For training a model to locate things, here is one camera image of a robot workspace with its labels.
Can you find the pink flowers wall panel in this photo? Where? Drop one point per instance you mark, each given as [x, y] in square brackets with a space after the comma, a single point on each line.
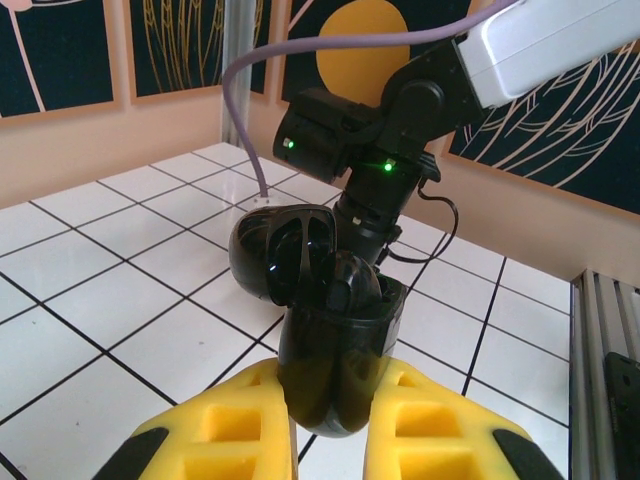
[75, 50]

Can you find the aluminium frame post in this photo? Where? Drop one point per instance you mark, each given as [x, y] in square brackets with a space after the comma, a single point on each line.
[247, 20]

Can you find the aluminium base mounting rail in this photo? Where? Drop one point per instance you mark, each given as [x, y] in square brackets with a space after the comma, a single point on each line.
[590, 375]

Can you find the pale disc golden stalks panel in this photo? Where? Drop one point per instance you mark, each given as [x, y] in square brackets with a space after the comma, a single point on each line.
[200, 40]

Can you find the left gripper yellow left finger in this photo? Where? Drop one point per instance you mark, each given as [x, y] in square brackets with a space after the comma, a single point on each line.
[195, 425]

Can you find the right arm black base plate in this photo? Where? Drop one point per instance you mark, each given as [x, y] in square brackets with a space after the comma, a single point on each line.
[625, 415]

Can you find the black earbuds charging case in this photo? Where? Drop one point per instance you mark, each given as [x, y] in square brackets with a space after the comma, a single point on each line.
[330, 360]

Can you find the pale leaf outline wall panel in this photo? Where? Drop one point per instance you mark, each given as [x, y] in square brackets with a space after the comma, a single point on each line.
[575, 140]

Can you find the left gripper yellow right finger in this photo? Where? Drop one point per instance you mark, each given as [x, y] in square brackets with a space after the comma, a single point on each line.
[480, 435]

